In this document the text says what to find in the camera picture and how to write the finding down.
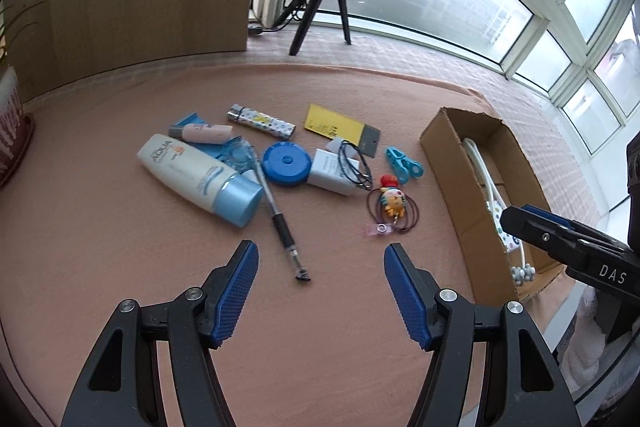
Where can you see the teal plastic clothespin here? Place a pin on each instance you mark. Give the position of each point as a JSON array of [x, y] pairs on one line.
[[404, 167]]

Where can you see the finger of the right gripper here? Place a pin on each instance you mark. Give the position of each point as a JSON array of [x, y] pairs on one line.
[[545, 234], [550, 214]]

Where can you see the white sunscreen bottle blue cap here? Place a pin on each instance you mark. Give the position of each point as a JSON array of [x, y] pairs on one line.
[[201, 179]]

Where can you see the cartoon doll keychain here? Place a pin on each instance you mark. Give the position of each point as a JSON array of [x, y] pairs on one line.
[[387, 206]]

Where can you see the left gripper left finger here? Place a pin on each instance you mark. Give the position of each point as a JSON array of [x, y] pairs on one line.
[[119, 384]]

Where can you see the red white flower pot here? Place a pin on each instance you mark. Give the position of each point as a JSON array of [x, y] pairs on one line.
[[17, 127]]

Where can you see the black gel pen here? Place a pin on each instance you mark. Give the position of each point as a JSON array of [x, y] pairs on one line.
[[279, 222]]

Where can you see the white AC power adapter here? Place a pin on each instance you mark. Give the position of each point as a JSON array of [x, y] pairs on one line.
[[334, 173]]

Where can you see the blue plastic holder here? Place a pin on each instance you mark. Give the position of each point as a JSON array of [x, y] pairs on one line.
[[234, 153]]

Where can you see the yellow black card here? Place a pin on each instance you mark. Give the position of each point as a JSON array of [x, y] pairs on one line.
[[332, 125]]

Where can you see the small beige cosmetic tube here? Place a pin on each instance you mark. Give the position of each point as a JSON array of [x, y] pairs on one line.
[[210, 134]]

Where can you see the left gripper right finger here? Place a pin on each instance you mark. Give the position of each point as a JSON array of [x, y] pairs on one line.
[[522, 385]]

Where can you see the blue round tape measure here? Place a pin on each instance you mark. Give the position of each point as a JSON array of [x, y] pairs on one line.
[[286, 164]]

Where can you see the patterned lighter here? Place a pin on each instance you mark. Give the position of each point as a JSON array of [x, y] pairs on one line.
[[250, 117]]

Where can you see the green spider plant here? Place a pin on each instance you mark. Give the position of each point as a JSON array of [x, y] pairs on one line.
[[9, 20]]

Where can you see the brown cardboard box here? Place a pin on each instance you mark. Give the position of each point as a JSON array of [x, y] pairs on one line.
[[488, 263]]

